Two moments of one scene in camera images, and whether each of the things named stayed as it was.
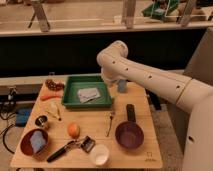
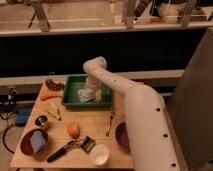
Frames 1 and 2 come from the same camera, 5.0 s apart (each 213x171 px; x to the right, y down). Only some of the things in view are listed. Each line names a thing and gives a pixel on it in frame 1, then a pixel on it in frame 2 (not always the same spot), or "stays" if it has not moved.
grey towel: x=88 y=94 stays
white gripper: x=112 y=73 -> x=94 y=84
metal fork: x=109 y=126 stays
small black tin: x=40 y=120 stays
